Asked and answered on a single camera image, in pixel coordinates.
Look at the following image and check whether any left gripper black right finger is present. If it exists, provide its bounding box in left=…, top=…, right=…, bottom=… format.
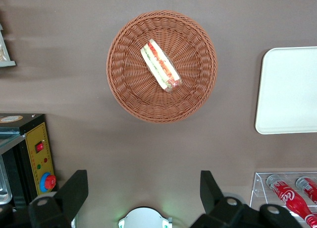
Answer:
left=189, top=170, right=304, bottom=228

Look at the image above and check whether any red cola bottle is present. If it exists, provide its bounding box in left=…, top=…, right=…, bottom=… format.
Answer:
left=266, top=173, right=317, bottom=228
left=295, top=175, right=317, bottom=205

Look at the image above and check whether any brown wicker basket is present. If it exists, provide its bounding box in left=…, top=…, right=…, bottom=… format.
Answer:
left=106, top=9, right=218, bottom=124

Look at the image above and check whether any grey metal snack rack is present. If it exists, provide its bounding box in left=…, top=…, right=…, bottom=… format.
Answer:
left=0, top=22, right=17, bottom=67

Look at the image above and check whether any sandwich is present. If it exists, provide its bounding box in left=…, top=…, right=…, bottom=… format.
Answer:
left=140, top=38, right=183, bottom=93

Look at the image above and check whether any black appliance with yellow panel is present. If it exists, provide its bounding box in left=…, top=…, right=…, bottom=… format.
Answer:
left=0, top=113, right=59, bottom=214

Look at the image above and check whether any cream plastic tray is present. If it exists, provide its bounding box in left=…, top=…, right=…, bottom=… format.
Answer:
left=255, top=46, right=317, bottom=135

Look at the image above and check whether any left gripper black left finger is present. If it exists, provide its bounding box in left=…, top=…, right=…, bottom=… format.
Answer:
left=0, top=169, right=89, bottom=228

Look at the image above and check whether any clear acrylic bottle rack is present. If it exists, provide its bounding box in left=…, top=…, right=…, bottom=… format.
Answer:
left=249, top=171, right=317, bottom=225

